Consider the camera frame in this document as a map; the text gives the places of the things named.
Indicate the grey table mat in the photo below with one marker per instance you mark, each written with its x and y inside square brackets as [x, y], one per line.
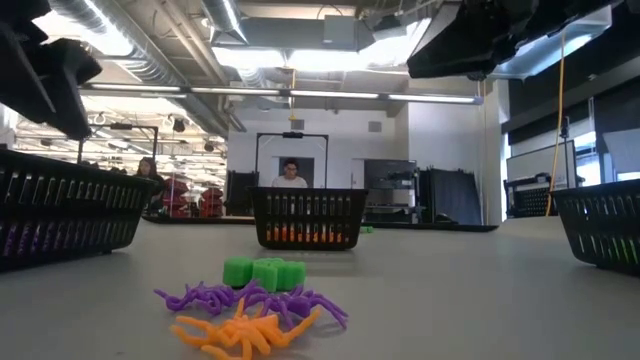
[450, 310]

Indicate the black mesh cart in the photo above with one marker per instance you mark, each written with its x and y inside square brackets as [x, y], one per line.
[530, 200]

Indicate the white partition board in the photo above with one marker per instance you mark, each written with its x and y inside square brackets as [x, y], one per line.
[540, 162]

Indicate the person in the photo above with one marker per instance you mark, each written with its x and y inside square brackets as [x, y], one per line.
[148, 172]
[290, 177]

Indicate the long grey ceiling pipe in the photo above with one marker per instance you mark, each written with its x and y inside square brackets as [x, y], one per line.
[325, 93]

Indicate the ribbed silver air duct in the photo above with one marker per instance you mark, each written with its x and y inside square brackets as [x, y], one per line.
[125, 45]

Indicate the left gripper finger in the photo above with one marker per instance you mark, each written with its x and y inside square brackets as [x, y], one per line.
[70, 90]
[25, 75]

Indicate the black slotted plastic basket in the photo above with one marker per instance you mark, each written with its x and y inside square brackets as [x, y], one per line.
[75, 212]
[305, 191]
[600, 190]

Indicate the dark door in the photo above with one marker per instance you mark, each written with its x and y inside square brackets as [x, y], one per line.
[306, 167]

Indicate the grey metal cabinet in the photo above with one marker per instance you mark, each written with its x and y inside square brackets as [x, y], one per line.
[390, 172]

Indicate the black aluminium table frame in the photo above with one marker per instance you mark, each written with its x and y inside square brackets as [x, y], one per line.
[425, 226]

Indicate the black fabric panel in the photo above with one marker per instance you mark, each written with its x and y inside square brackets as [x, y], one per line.
[240, 195]
[450, 197]

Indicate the orange toy spider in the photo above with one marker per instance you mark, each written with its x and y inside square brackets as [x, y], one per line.
[245, 332]
[340, 235]
[310, 235]
[280, 234]

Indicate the silver ventilation duct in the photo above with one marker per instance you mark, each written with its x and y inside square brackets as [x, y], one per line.
[225, 20]

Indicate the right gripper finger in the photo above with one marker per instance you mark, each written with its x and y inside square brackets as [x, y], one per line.
[460, 45]

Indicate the red tool cabinet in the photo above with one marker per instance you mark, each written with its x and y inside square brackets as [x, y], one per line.
[175, 192]
[212, 200]

